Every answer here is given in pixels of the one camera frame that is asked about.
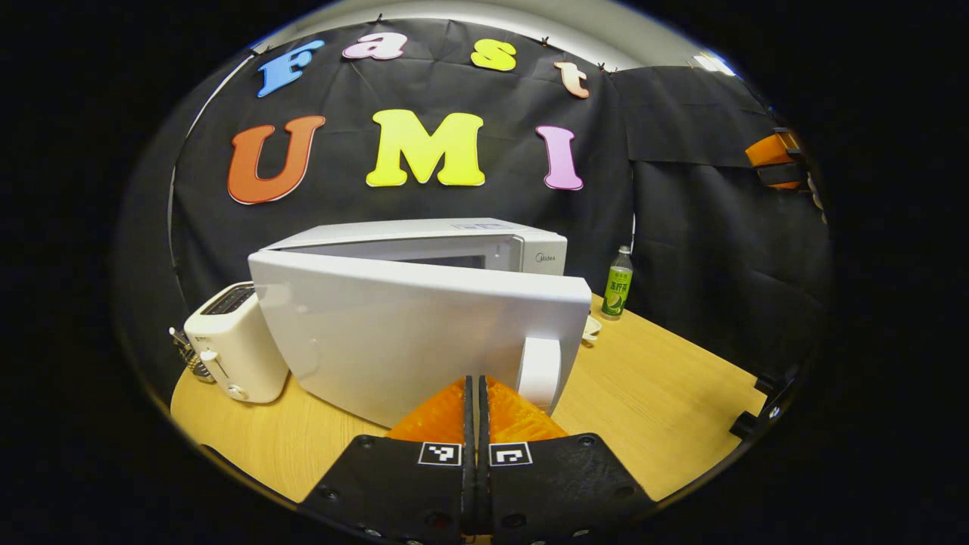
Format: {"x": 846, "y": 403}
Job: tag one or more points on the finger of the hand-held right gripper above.
{"x": 772, "y": 150}

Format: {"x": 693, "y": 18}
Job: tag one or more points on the divided dish of grains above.
{"x": 591, "y": 327}

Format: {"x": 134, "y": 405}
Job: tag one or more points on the white toaster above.
{"x": 235, "y": 348}

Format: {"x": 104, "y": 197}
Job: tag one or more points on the ceiling light panel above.
{"x": 714, "y": 63}

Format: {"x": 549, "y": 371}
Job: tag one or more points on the black bracket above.
{"x": 757, "y": 420}

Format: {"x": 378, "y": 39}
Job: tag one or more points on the white microwave oven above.
{"x": 416, "y": 333}

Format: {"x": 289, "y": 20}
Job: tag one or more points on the green drink bottle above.
{"x": 617, "y": 291}

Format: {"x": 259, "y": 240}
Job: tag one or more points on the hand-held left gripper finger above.
{"x": 483, "y": 424}
{"x": 468, "y": 424}

